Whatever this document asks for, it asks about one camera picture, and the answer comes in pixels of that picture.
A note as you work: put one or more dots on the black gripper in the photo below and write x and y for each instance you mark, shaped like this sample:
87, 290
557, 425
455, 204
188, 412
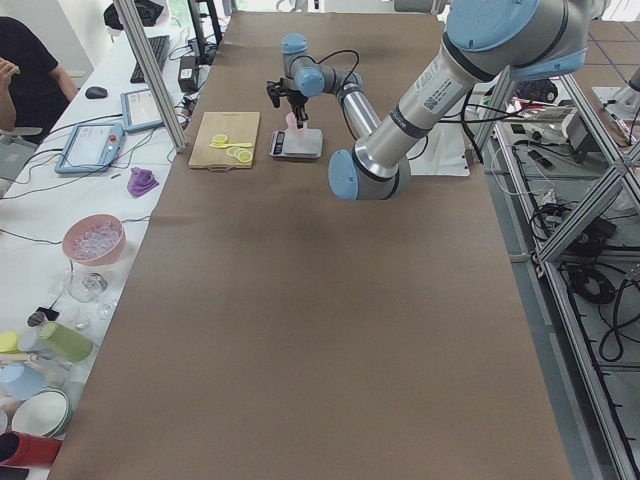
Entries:
298, 104

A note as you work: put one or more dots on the pink plastic cup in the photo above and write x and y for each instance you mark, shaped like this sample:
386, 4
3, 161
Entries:
294, 127

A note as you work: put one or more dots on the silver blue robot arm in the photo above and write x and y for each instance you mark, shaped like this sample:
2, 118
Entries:
533, 39

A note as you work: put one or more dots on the silver digital kitchen scale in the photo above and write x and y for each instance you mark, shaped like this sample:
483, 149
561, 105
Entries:
286, 144

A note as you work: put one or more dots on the green plastic cup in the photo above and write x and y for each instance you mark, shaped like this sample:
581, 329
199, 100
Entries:
65, 342

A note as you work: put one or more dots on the yellow lid cup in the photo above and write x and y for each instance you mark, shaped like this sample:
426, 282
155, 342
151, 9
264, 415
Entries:
9, 341

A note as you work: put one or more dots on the light blue cup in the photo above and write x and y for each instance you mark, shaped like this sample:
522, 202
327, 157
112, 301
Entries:
22, 381

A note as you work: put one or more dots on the red cup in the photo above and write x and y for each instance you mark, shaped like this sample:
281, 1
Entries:
20, 449

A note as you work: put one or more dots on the bamboo cutting board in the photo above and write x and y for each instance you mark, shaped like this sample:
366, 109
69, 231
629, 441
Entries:
238, 126

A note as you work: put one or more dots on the yellow plastic knife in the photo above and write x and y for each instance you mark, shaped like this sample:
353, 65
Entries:
230, 145

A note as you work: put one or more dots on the lemon slice near knife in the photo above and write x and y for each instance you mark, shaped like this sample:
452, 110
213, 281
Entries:
234, 151

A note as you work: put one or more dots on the lemon slice far end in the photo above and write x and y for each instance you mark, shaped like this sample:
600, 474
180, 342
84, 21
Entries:
219, 140

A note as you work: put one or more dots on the black power strip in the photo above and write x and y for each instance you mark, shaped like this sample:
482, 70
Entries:
187, 106

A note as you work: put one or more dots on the blue teach pendant far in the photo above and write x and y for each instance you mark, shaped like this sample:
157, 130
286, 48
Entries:
139, 111

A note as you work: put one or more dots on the blue teach pendant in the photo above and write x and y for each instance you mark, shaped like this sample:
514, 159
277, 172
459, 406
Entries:
90, 148
139, 111

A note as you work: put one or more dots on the purple cloth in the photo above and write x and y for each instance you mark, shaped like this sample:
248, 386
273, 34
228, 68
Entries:
141, 181

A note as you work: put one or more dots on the black computer mouse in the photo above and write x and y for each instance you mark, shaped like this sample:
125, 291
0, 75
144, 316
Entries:
96, 92

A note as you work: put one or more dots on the blue teach pendant near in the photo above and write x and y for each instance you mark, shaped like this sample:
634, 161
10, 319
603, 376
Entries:
90, 148

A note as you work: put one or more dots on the pink bowl with ice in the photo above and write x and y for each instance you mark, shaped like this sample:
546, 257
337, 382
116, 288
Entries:
95, 240

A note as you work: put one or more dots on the person in black shirt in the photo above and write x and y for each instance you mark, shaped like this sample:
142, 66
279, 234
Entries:
35, 88

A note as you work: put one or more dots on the clear wine glass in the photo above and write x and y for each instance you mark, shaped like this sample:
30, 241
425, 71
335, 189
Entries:
87, 287

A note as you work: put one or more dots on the white green bowl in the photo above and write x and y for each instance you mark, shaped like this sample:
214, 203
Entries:
46, 414

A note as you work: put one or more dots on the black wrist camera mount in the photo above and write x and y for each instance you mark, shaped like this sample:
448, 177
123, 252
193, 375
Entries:
276, 90

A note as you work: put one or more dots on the lemon slice near handle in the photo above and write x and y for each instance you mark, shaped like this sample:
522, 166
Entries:
244, 156

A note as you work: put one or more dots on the aluminium frame post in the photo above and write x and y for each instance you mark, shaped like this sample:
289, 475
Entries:
145, 57

